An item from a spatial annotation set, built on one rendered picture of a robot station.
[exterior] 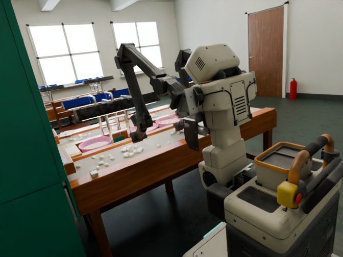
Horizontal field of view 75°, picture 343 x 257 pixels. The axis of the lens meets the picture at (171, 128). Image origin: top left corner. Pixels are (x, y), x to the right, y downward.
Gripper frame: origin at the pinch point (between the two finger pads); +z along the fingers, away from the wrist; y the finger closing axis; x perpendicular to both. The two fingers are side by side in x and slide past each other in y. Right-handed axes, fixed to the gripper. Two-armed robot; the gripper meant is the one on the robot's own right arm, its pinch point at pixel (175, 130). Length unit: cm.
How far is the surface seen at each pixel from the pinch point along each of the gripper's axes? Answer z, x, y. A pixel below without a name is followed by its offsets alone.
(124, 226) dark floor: 59, 50, 57
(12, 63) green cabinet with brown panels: -67, -31, 96
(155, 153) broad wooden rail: -22.3, 17.1, 36.2
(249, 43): 156, -198, -417
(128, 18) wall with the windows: 296, -463, -223
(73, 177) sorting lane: -8, 8, 86
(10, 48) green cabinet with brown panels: -71, -35, 95
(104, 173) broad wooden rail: -21, 16, 71
